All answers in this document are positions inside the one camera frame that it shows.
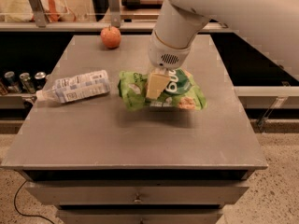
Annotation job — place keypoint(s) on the clear plastic water bottle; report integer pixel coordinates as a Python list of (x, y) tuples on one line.
[(72, 89)]

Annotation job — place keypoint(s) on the green rice chip bag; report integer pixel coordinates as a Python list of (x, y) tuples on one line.
[(181, 92)]

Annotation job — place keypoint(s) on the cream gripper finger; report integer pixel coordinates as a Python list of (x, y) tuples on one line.
[(156, 84)]

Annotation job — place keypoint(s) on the grey drawer cabinet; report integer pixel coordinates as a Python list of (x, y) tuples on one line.
[(91, 158)]

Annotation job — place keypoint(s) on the white orange plastic bag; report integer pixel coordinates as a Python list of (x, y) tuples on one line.
[(21, 11)]

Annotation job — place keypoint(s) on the silver can right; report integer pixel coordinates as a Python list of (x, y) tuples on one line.
[(40, 78)]

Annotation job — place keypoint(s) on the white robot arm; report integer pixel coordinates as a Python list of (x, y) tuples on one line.
[(270, 26)]

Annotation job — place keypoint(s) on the middle metal bracket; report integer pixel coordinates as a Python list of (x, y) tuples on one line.
[(115, 13)]

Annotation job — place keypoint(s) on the silver can middle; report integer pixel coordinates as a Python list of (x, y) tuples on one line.
[(27, 82)]

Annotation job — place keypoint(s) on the metal bracket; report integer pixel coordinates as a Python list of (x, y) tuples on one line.
[(115, 13), (40, 17)]

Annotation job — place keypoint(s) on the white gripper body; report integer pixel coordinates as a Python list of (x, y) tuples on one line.
[(164, 55)]

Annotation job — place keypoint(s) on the silver can left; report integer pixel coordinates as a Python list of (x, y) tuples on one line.
[(10, 77)]

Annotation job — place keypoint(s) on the silver can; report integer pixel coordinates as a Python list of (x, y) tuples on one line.
[(40, 78), (27, 82), (10, 77)]

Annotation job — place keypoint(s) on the red apple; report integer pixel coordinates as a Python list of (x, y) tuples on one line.
[(111, 37)]

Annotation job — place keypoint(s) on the left metal bracket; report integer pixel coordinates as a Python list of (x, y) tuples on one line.
[(40, 17)]

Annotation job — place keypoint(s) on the upper drawer metal knob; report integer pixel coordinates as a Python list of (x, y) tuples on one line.
[(137, 199)]

